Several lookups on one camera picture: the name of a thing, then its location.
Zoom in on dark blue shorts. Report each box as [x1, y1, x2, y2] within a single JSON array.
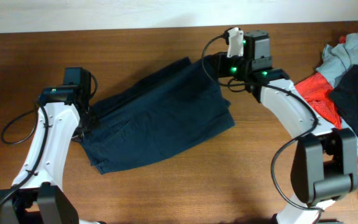
[[80, 57, 235, 174]]

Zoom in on grey shirt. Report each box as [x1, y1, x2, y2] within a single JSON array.
[[316, 33, 358, 155]]

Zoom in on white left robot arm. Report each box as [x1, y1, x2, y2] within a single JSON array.
[[0, 67, 98, 224]]

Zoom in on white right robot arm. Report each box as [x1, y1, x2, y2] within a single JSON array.
[[201, 27, 358, 224]]

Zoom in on red mesh garment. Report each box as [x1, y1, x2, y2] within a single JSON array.
[[294, 35, 358, 196]]

